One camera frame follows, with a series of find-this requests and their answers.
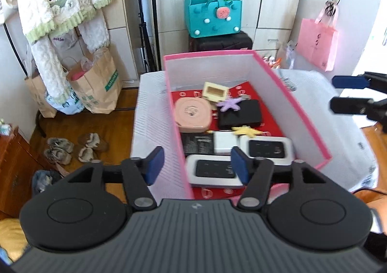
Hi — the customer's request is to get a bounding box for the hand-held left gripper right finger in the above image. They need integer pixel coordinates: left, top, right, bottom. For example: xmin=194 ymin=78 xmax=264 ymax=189
xmin=230 ymin=145 xmax=327 ymax=211

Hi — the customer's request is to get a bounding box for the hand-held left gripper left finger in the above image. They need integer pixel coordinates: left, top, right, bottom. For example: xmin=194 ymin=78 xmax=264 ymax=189
xmin=67 ymin=145 xmax=165 ymax=212

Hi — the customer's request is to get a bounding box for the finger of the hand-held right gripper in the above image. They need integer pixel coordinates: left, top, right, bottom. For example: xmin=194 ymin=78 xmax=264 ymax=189
xmin=332 ymin=72 xmax=387 ymax=94
xmin=329 ymin=96 xmax=387 ymax=133

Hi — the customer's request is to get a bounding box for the white charger plug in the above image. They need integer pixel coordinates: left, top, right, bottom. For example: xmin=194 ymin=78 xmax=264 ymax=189
xmin=213 ymin=131 xmax=241 ymax=155

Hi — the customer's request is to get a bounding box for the white portable router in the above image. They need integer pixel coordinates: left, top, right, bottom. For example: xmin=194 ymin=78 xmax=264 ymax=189
xmin=240 ymin=135 xmax=294 ymax=166
xmin=185 ymin=155 xmax=244 ymax=188

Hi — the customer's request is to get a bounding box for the yellow star hair clip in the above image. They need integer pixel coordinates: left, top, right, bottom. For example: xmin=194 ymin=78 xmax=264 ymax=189
xmin=231 ymin=125 xmax=263 ymax=137

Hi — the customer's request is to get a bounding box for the black battery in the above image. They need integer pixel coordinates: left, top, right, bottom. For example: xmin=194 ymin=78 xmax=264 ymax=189
xmin=181 ymin=133 xmax=215 ymax=155

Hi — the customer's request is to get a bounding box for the black power bank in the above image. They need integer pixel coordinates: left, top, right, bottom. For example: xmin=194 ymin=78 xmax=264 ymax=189
xmin=218 ymin=100 xmax=262 ymax=129

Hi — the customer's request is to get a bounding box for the purple star hair clip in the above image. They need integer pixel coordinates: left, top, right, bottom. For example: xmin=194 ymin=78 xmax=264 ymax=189
xmin=216 ymin=96 xmax=243 ymax=112

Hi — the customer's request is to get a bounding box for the pink rounded square case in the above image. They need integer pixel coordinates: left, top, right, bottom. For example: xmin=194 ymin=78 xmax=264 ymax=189
xmin=174 ymin=97 xmax=212 ymax=133

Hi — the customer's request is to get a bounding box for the cream hair claw clip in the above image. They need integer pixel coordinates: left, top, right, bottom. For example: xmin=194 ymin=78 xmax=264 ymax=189
xmin=202 ymin=81 xmax=229 ymax=103

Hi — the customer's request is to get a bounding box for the pink cardboard box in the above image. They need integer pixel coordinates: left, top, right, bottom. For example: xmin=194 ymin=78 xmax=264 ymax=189
xmin=163 ymin=50 xmax=332 ymax=201

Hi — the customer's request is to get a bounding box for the pink tote bag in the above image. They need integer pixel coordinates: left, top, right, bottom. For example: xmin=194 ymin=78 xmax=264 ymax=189
xmin=296 ymin=7 xmax=339 ymax=72

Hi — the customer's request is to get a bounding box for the red cloth with glasses print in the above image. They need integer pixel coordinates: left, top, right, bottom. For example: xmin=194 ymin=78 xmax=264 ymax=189
xmin=171 ymin=80 xmax=288 ymax=199

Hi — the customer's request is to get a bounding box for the clear plastic bag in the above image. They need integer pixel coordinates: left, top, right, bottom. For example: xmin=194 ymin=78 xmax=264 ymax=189
xmin=276 ymin=40 xmax=298 ymax=69

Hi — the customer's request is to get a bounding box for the white door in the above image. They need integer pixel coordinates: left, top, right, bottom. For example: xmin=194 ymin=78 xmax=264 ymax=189
xmin=358 ymin=0 xmax=387 ymax=75

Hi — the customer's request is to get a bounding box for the brown paper bag green print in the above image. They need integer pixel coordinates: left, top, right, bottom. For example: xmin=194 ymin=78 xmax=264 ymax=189
xmin=66 ymin=46 xmax=123 ymax=114

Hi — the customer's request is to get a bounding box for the grey sneaker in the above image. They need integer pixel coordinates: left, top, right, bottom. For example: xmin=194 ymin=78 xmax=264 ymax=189
xmin=44 ymin=148 xmax=72 ymax=165
xmin=47 ymin=138 xmax=74 ymax=153

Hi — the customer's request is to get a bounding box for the blue white plastic bag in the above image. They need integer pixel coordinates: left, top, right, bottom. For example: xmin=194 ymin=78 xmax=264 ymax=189
xmin=45 ymin=87 xmax=85 ymax=115

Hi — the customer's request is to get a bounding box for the light wood-grain wardrobe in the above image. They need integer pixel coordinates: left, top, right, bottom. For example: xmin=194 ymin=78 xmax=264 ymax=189
xmin=151 ymin=0 xmax=306 ymax=59

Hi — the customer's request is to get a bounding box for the small bin with blue bag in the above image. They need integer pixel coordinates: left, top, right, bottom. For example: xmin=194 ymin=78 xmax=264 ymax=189
xmin=32 ymin=170 xmax=64 ymax=195

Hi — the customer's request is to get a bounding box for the black suitcase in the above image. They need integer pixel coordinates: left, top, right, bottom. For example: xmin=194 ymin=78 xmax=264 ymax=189
xmin=188 ymin=30 xmax=253 ymax=53

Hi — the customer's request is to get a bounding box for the plain brown paper bag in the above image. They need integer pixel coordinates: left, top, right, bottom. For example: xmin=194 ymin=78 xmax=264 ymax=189
xmin=24 ymin=72 xmax=58 ymax=118

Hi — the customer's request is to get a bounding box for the wooden side cabinet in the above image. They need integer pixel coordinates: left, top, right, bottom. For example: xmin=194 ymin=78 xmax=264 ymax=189
xmin=0 ymin=126 xmax=64 ymax=219

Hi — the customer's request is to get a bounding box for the black clothes rack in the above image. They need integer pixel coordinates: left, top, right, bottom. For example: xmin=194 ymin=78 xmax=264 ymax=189
xmin=1 ymin=0 xmax=162 ymax=139

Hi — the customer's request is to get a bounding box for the teal felt handbag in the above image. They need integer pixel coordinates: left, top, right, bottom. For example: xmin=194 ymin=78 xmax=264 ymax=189
xmin=185 ymin=0 xmax=242 ymax=38

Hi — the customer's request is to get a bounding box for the white bag purple print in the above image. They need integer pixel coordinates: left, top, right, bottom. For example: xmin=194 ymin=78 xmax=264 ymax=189
xmin=50 ymin=28 xmax=88 ymax=59

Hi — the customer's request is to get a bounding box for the beige wooden wardrobe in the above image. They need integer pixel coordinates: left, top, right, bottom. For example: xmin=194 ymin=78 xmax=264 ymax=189
xmin=100 ymin=0 xmax=142 ymax=80

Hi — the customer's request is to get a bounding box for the black cable loop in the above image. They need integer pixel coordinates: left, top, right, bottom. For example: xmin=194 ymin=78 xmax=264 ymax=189
xmin=325 ymin=0 xmax=342 ymax=16

